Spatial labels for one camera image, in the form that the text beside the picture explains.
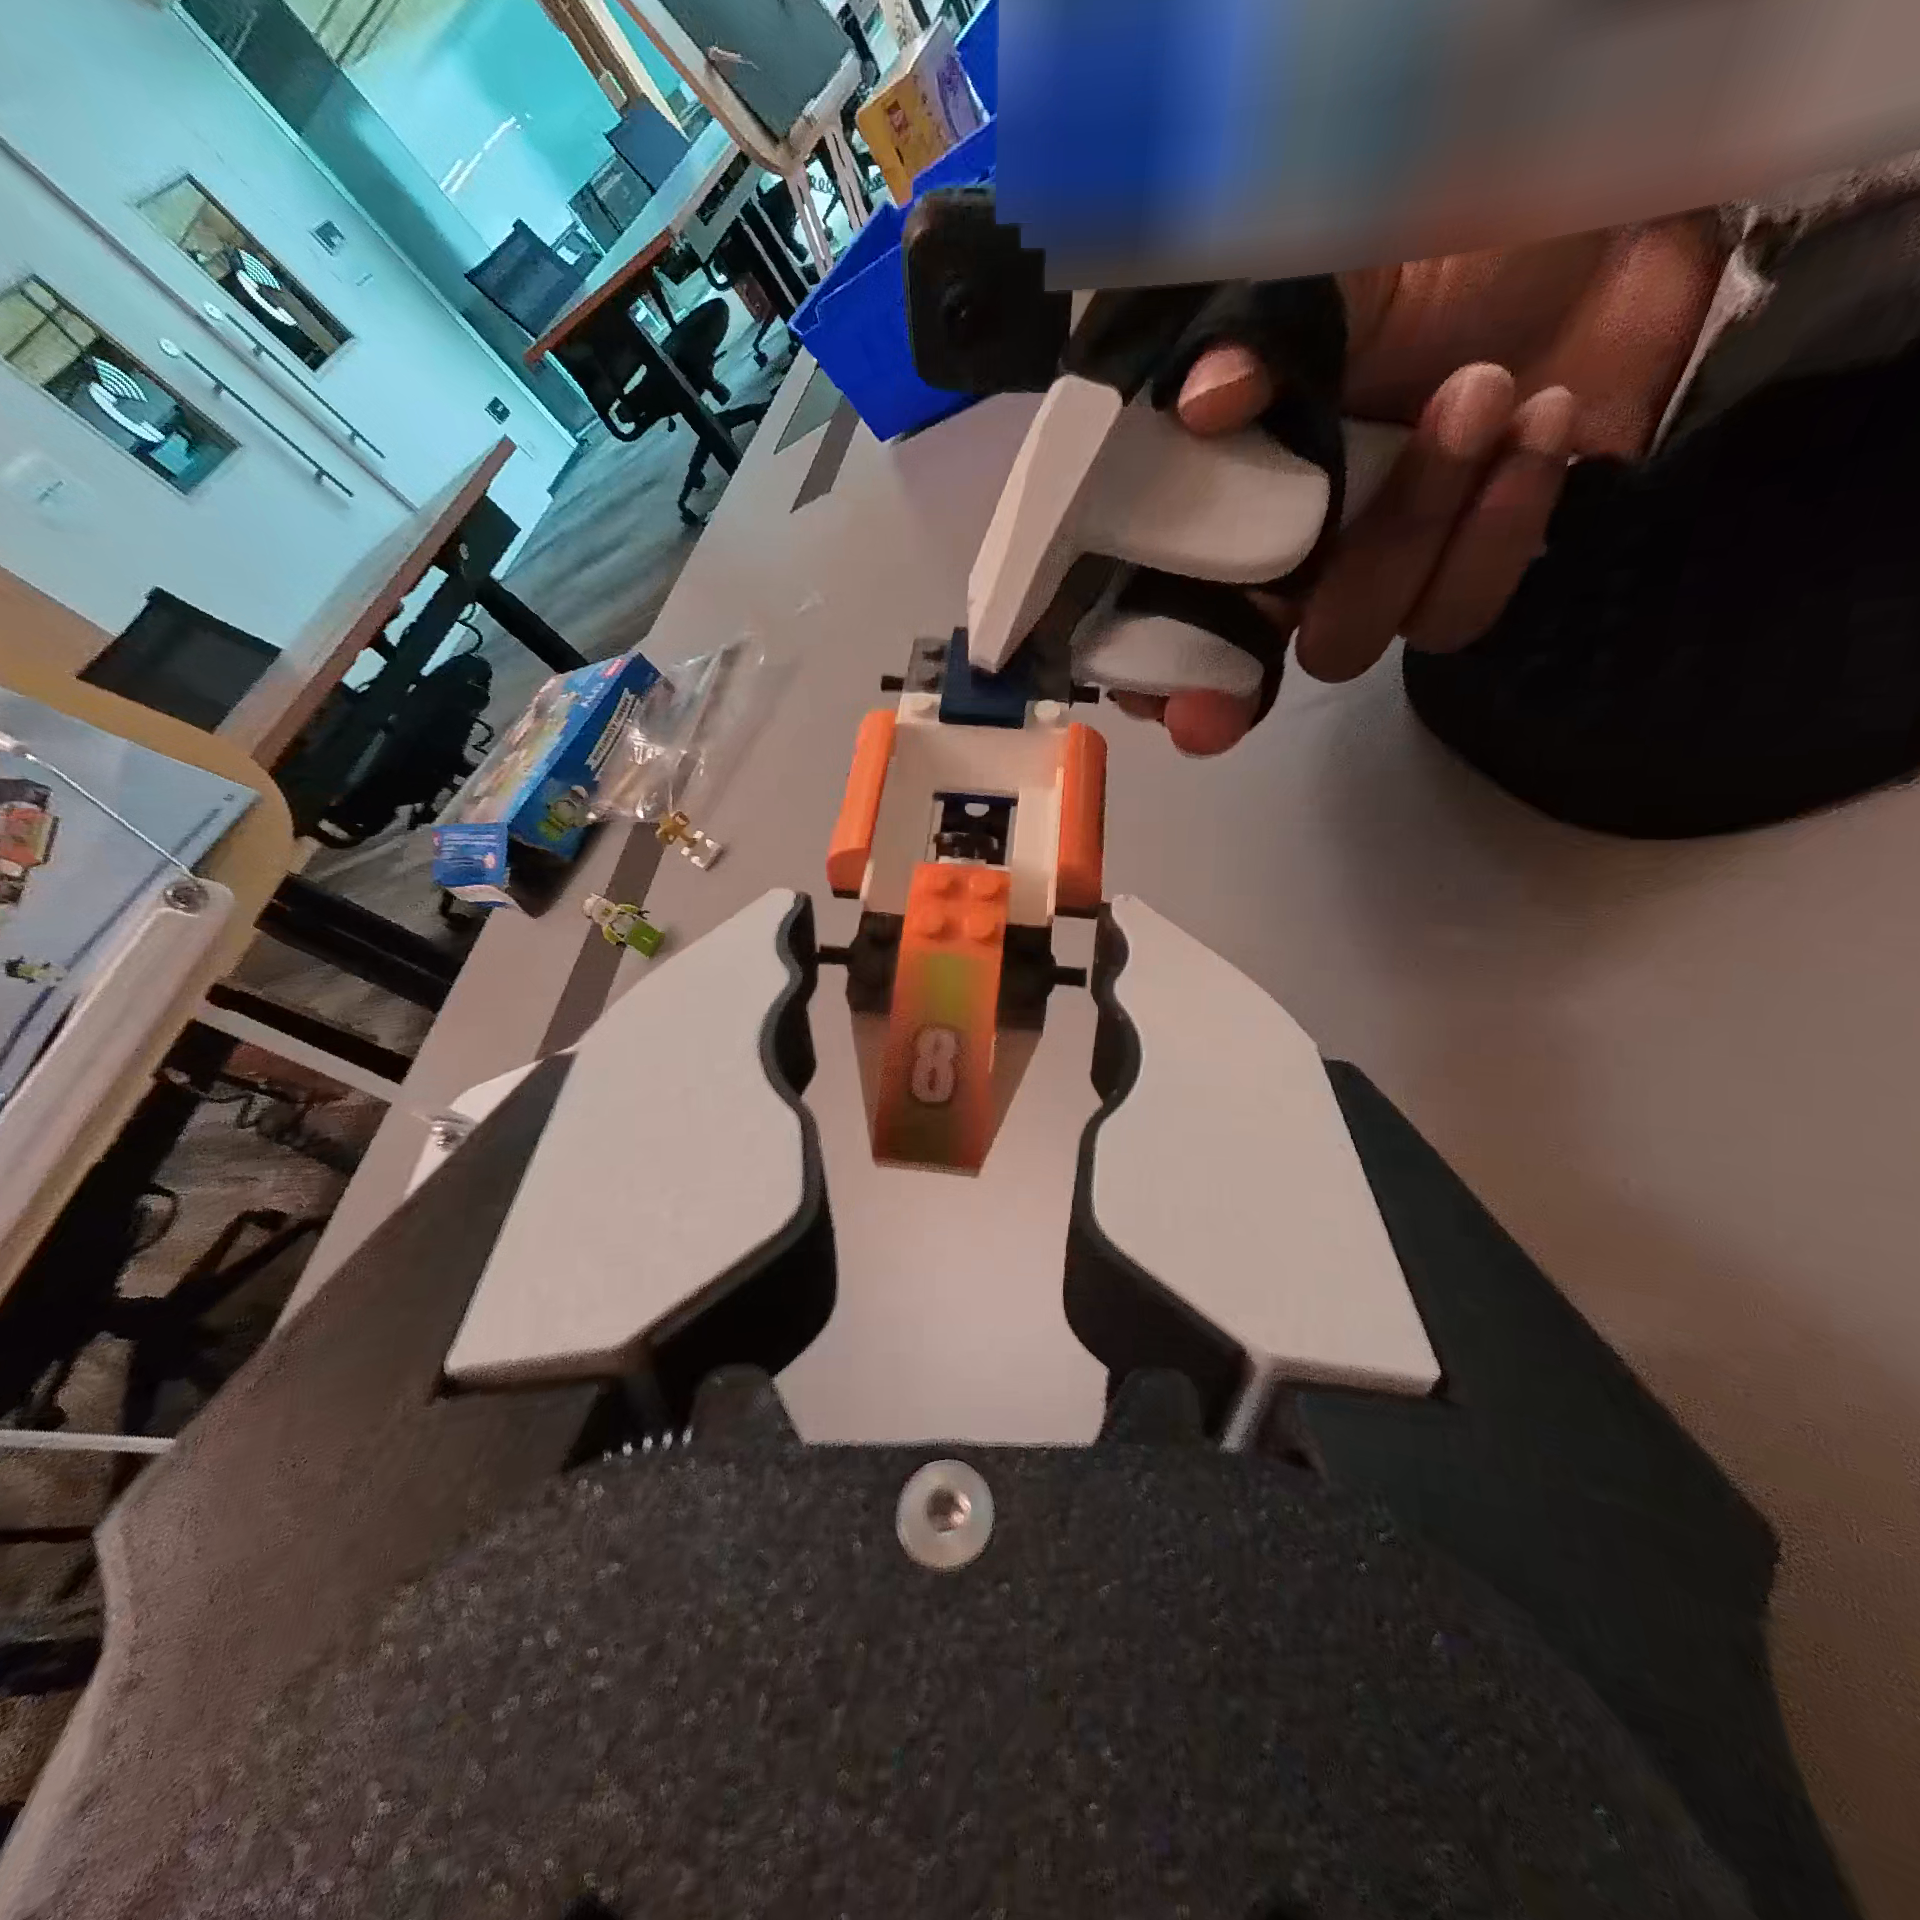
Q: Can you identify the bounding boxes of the clear plastic bag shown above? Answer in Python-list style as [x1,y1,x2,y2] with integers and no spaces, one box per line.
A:
[600,639,759,826]

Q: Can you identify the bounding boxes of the white book stand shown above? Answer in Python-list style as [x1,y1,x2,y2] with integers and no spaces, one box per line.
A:
[0,870,483,1471]

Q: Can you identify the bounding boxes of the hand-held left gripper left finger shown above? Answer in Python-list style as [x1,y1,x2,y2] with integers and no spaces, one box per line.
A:
[446,890,837,1397]

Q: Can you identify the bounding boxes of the person's right forearm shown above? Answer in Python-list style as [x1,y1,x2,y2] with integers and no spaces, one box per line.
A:
[1646,179,1920,407]

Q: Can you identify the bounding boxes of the blue storage bin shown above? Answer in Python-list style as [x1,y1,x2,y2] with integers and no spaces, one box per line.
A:
[792,0,1007,446]

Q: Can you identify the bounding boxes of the black office chair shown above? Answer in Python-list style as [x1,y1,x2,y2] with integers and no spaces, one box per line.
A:
[467,218,600,337]
[79,589,291,735]
[294,647,501,848]
[615,294,752,527]

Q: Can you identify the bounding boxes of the yellow small box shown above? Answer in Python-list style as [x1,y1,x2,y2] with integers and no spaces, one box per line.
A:
[854,25,991,201]

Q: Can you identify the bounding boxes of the orange white lego car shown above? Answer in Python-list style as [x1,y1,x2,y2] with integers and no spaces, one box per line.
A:
[825,624,1112,1176]

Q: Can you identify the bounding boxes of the blue cardboard box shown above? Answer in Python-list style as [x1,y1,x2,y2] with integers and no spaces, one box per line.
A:
[437,650,665,902]

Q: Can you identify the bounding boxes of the orange printed lego piece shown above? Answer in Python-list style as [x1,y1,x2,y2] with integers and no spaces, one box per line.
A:
[871,855,1022,1176]

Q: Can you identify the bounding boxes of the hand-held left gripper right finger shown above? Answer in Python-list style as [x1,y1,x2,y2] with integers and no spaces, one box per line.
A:
[1065,890,1445,1403]

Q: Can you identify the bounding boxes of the instruction booklet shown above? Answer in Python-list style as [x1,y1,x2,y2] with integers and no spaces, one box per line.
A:
[0,689,260,1113]

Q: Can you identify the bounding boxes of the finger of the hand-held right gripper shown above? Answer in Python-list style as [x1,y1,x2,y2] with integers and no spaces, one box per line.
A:
[967,374,1128,675]

